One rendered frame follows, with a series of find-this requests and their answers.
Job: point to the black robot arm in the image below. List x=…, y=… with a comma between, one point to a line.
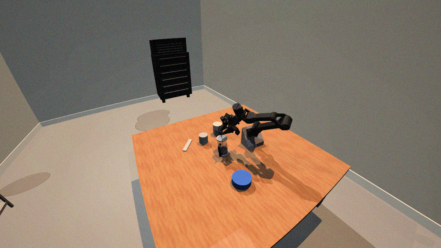
x=284, y=123

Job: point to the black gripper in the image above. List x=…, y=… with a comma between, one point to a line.
x=231, y=126

